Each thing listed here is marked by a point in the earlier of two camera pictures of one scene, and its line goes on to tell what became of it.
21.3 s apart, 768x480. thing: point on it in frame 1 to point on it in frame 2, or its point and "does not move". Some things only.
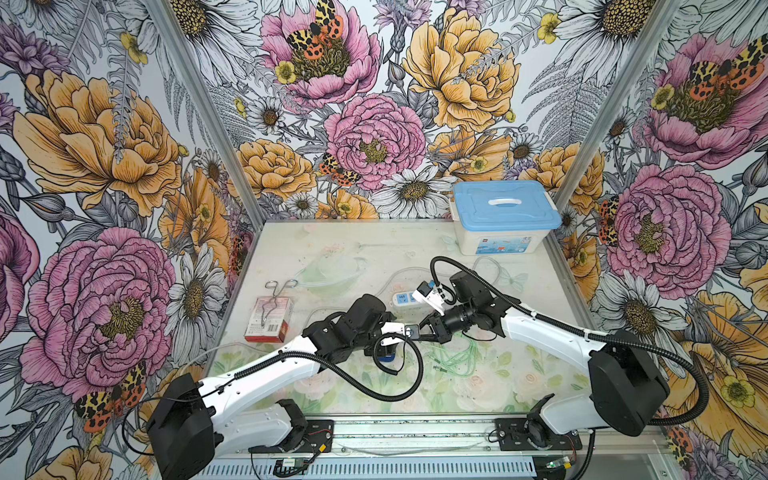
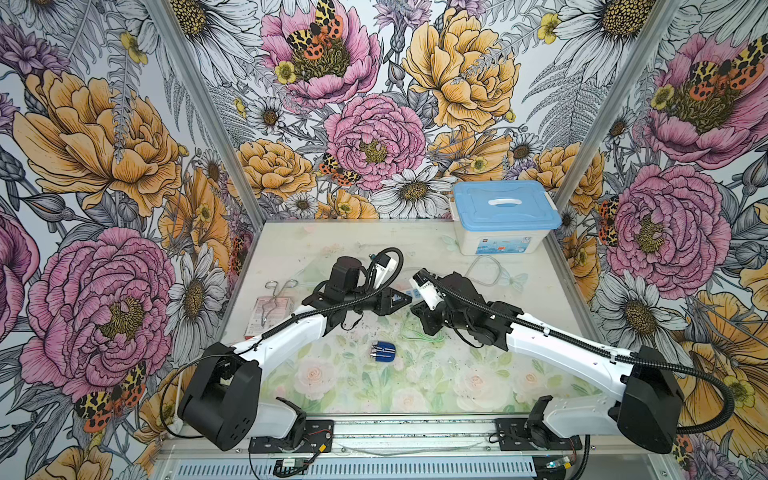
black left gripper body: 362,340 to 362,298
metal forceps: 270,305 does not move
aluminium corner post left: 206,103 does not move
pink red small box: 269,320 does not move
